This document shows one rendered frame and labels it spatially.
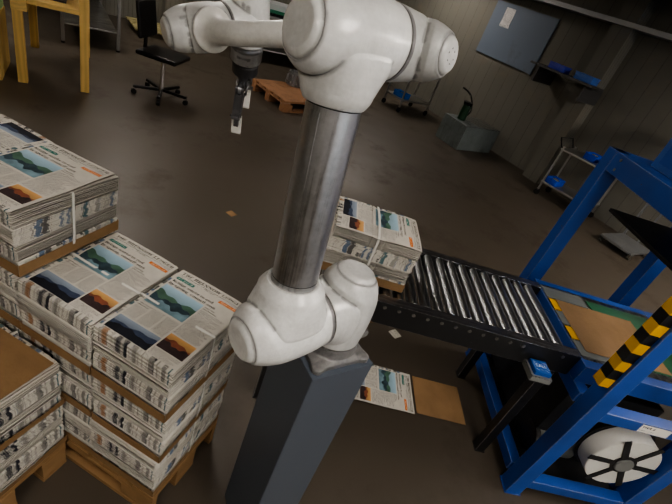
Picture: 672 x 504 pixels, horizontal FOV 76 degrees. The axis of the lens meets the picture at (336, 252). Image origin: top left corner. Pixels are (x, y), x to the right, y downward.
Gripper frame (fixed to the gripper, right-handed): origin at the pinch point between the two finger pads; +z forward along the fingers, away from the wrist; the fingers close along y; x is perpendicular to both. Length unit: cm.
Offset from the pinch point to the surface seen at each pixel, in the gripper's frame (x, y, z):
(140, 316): -15, 60, 34
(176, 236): -46, -62, 166
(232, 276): -1, -34, 158
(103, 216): -40, 25, 37
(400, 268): 73, 13, 45
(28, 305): -49, 60, 41
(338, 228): 44, 7, 36
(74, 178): -46, 24, 21
